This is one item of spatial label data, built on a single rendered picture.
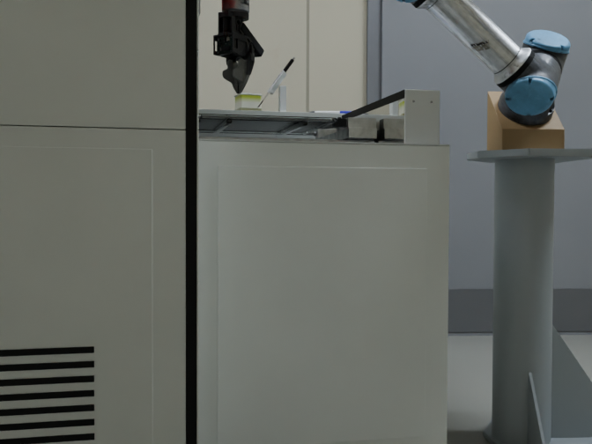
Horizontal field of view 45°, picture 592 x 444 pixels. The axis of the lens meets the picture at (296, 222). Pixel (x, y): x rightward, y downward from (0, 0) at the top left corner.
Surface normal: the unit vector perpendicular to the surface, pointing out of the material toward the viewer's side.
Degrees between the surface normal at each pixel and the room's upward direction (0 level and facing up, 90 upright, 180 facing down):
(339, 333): 90
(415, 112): 90
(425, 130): 90
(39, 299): 90
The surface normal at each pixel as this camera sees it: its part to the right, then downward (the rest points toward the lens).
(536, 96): -0.29, 0.72
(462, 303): 0.07, 0.03
